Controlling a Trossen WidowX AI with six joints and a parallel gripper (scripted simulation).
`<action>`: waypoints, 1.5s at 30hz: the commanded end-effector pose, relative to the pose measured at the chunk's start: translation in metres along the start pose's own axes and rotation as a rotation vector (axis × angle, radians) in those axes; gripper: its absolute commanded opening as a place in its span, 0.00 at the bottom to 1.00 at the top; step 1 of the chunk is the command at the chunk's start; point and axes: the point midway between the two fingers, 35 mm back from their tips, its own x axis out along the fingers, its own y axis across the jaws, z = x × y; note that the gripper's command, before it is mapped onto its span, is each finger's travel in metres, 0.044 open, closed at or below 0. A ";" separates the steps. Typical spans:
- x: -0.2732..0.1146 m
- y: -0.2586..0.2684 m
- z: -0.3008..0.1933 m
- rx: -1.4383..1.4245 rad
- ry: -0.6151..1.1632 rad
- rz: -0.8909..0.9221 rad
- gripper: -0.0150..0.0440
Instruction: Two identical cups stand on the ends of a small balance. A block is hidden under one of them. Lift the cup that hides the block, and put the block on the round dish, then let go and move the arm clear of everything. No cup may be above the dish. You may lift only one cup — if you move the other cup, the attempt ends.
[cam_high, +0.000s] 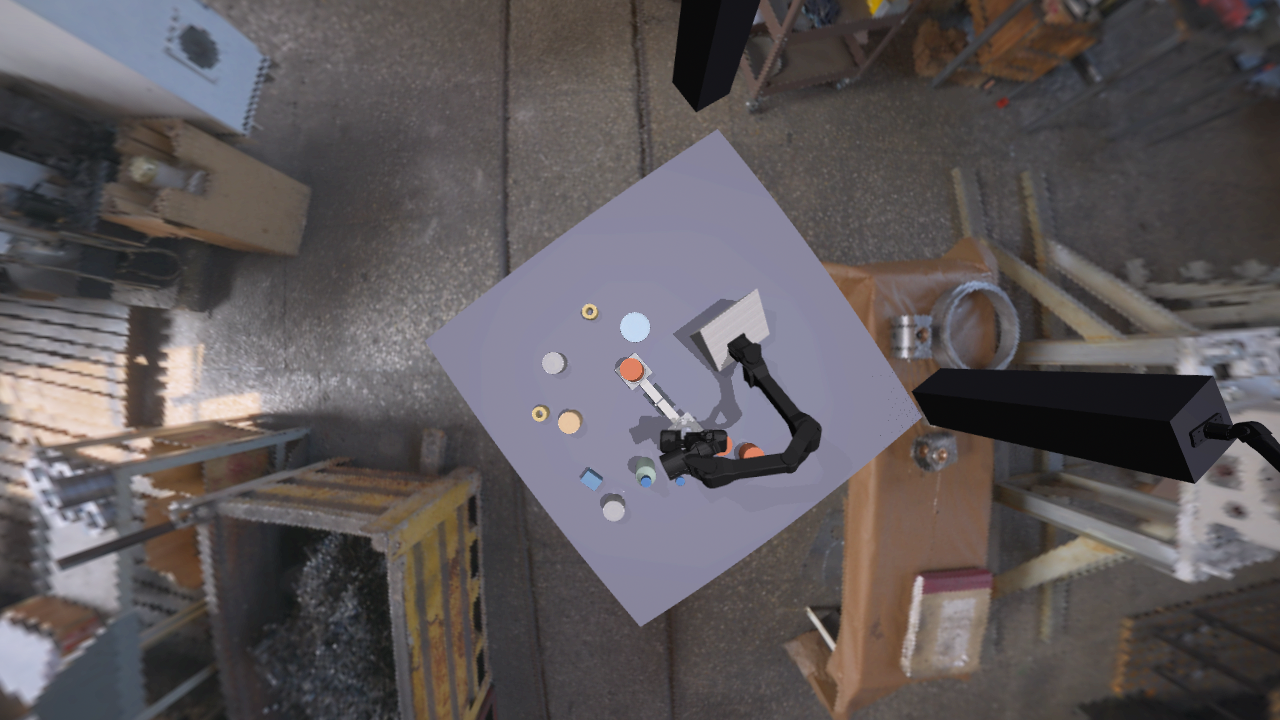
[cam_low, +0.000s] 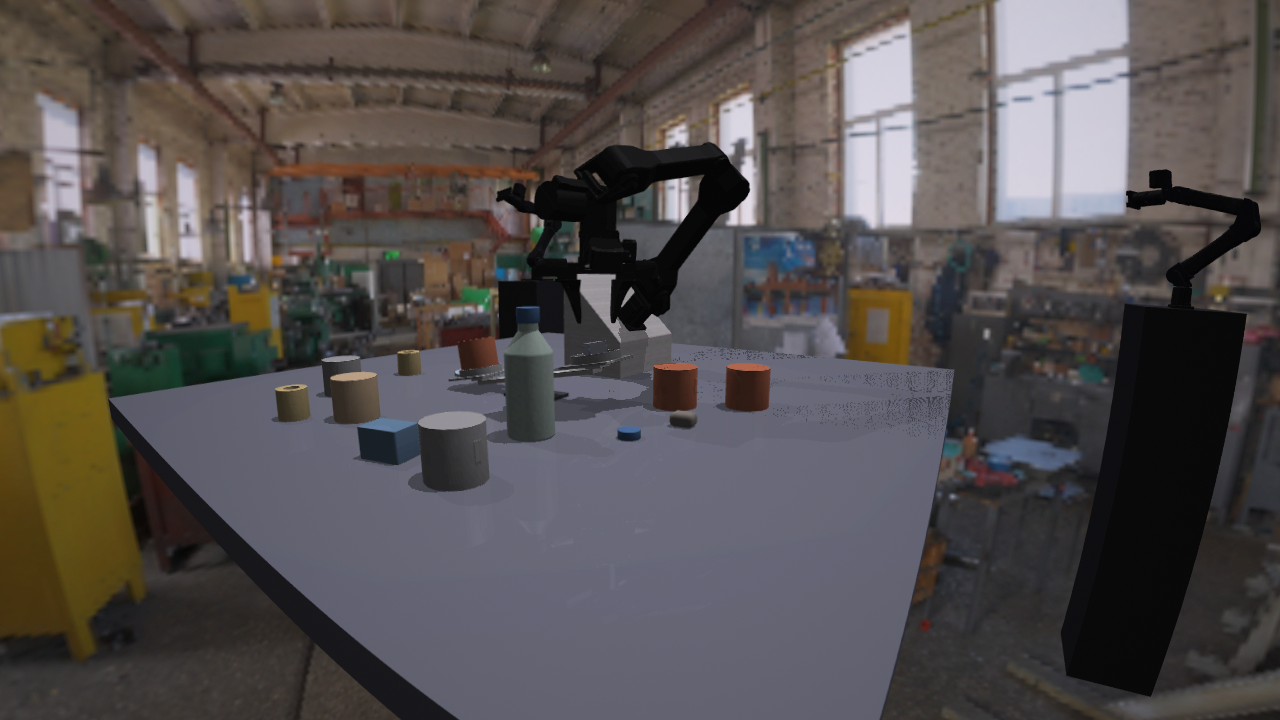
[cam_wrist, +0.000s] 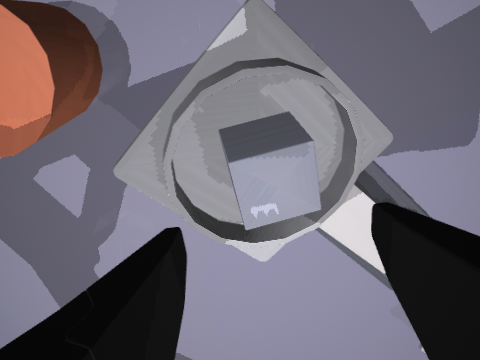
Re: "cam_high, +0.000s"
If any blue block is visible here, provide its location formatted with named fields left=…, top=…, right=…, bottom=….
left=580, top=468, right=603, bottom=491

